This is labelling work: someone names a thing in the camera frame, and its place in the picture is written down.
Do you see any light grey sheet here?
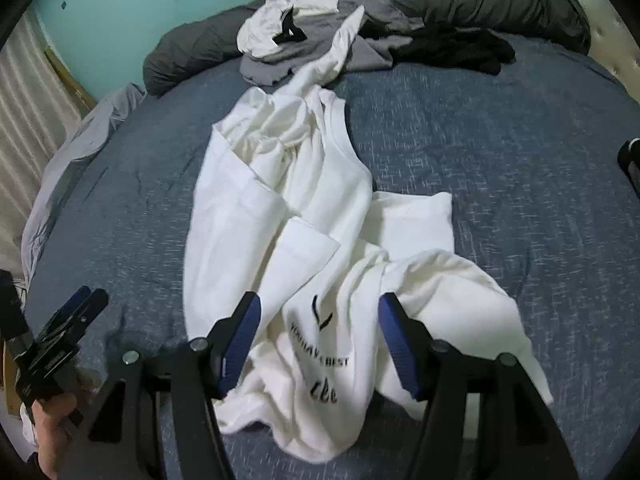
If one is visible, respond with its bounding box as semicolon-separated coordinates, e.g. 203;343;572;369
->
20;82;148;281

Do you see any white garment with black trim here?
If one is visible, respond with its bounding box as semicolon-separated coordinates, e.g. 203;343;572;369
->
236;0;341;58

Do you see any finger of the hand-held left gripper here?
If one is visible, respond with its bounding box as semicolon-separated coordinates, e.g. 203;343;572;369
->
37;286;93;338
55;289;110;347

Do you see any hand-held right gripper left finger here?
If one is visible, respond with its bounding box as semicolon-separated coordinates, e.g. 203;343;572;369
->
50;291;263;480

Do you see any white long-sleeve shirt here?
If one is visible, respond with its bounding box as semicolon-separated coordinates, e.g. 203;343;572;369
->
182;6;555;463

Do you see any bed with blue sheet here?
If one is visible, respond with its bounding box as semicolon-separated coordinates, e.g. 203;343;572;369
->
22;35;640;480

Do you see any person's left hand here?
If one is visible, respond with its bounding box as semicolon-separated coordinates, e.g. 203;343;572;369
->
20;392;81;478

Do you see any grey garment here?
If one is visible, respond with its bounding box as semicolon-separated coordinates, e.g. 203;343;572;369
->
240;0;426;86

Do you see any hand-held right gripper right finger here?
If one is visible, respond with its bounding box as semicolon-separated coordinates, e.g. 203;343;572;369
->
377;292;581;480

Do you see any cream tufted headboard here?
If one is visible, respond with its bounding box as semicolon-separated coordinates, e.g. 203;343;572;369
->
530;0;640;111

